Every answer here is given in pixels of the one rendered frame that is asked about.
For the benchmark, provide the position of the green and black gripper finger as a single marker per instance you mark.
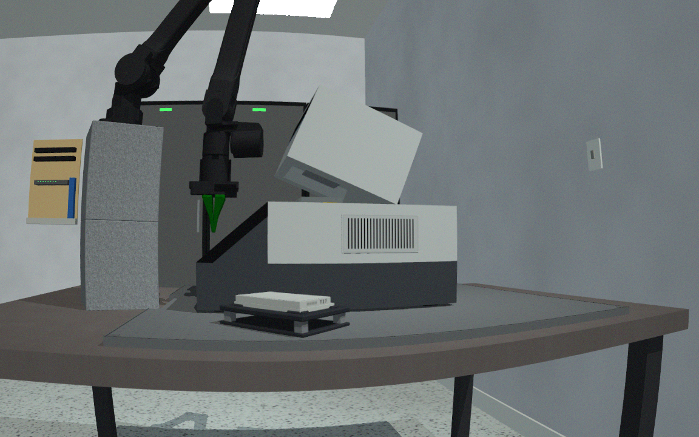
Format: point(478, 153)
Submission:
point(218, 204)
point(208, 202)

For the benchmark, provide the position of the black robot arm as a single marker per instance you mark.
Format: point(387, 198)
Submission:
point(138, 76)

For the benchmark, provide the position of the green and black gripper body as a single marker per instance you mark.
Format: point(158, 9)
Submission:
point(214, 177)

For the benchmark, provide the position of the white well pcr plate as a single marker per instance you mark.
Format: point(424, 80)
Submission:
point(284, 301)

